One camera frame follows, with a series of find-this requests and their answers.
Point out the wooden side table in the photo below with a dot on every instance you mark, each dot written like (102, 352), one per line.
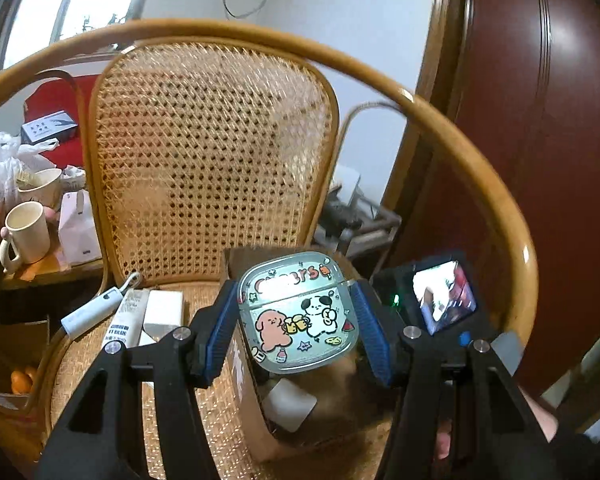
(45, 271)

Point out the white plastic bag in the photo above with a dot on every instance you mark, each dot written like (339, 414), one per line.
(40, 149)

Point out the dark red wooden door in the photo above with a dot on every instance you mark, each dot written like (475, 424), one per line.
(530, 110)

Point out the window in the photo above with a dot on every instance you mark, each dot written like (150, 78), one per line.
(95, 0)

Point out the white card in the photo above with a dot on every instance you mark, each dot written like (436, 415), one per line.
(290, 405)

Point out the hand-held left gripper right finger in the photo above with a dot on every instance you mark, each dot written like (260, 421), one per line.
(375, 335)

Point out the brown cardboard box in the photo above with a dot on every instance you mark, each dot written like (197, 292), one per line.
(252, 400)

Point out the white tissue carton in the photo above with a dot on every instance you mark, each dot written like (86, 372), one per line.
(77, 235)

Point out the rattan cane armchair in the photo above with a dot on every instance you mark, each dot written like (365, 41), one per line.
(205, 135)

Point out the person's right hand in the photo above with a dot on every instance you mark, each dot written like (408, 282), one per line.
(444, 442)

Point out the cream ceramic mug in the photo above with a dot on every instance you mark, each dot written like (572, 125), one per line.
(27, 235)

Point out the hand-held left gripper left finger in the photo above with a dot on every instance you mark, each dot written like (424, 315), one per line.
(220, 340)

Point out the rear cream mug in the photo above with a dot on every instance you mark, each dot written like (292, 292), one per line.
(42, 190)

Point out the white squeeze tube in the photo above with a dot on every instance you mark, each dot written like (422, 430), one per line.
(125, 317)

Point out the brown cardboard carton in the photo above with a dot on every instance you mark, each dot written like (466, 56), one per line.
(10, 340)

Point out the orange fruit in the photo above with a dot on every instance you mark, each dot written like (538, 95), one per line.
(24, 380)

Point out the wooden door frame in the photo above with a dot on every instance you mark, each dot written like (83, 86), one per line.
(430, 60)

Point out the clear plastic bag red contents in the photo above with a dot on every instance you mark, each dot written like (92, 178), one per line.
(0, 170)

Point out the cartoon dog earphone case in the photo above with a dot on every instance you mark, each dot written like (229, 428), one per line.
(300, 320)

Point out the red upholstered seat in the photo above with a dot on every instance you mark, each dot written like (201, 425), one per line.
(70, 95)

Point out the white box with dark dots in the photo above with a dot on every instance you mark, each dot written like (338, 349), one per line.
(45, 130)

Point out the white plastic block device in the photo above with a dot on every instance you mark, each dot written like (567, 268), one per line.
(164, 310)

